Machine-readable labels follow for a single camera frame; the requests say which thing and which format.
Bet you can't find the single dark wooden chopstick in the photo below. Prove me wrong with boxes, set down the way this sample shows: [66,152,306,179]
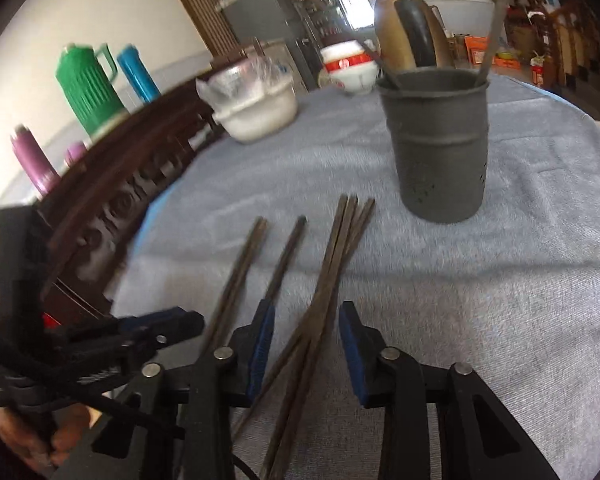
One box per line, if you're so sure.
[475,0,512,87]

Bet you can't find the grey refrigerator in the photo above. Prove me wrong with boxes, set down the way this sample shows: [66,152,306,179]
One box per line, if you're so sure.
[215,0,323,92]

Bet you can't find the wooden stair railing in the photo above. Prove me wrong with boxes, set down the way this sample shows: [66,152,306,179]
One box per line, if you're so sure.
[545,0,600,107]

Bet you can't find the small pink bottle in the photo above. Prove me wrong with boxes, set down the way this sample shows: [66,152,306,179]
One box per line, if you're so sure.
[64,141,88,167]

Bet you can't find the blue thermos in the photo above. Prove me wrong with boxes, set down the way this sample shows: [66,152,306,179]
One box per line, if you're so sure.
[116,45,162,106]

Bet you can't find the grey metal utensil holder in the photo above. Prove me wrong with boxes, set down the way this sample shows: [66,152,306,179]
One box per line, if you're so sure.
[377,67,492,224]

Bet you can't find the black handled utensil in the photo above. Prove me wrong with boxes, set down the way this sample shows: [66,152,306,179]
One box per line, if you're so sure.
[394,0,438,69]

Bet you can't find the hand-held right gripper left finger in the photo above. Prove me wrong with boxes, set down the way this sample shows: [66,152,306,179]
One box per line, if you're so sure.
[55,300,276,480]

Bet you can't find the thin dark utensil handle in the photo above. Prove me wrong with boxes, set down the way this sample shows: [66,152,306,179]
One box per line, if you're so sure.
[350,36,402,90]

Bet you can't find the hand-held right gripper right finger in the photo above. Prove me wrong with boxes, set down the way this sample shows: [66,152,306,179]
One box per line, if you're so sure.
[339,301,561,480]

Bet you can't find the carved dark wooden bench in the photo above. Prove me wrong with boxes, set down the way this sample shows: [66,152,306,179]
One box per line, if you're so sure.
[35,77,233,323]

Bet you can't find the orange cardboard box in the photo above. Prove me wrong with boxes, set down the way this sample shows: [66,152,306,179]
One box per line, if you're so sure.
[464,35,502,69]

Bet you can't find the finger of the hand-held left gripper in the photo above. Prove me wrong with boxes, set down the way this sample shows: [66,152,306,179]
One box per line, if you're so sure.
[67,335,170,386]
[55,307,205,348]

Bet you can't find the purple thermos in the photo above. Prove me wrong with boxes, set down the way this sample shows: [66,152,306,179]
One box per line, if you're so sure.
[10,127,61,197]

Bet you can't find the person's left hand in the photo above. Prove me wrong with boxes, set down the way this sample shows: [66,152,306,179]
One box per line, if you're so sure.
[0,400,98,478]

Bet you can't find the white bowl with plastic cover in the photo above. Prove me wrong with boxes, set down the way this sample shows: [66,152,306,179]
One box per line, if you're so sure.
[196,57,299,144]

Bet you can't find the wooden rice paddle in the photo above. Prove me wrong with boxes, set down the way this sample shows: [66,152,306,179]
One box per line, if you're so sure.
[374,0,456,75]

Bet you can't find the white and red jar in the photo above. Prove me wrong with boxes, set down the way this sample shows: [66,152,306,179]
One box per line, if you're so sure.
[317,39,382,97]

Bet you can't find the bunch of dark chopsticks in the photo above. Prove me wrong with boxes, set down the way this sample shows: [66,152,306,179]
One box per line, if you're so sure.
[200,194,377,480]

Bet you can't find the green thermos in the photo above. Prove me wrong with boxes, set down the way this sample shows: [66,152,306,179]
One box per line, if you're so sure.
[55,43,128,136]

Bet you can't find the brown wooden door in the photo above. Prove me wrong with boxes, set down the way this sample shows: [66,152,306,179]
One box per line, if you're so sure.
[160,0,243,63]

